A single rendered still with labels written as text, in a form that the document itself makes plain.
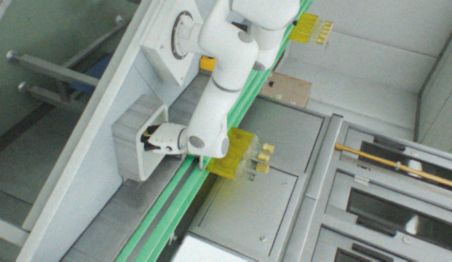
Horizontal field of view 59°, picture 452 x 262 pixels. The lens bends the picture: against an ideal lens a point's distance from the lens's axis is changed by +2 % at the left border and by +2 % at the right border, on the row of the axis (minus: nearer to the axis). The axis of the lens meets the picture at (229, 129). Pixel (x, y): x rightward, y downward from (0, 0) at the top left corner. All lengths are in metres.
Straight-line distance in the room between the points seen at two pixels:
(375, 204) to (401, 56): 6.13
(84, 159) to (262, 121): 1.06
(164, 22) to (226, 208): 0.75
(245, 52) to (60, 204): 0.63
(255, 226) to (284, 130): 0.60
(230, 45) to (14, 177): 1.17
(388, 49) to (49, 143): 6.60
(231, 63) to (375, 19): 6.67
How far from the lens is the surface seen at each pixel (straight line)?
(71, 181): 1.15
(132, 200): 1.35
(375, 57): 7.82
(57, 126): 1.96
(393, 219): 1.78
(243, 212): 1.55
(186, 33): 1.25
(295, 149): 1.87
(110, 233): 1.29
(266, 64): 1.18
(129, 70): 1.19
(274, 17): 0.90
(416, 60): 7.81
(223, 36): 0.89
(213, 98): 0.97
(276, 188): 1.65
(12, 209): 1.70
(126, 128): 1.18
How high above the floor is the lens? 1.33
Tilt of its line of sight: 13 degrees down
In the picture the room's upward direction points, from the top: 109 degrees clockwise
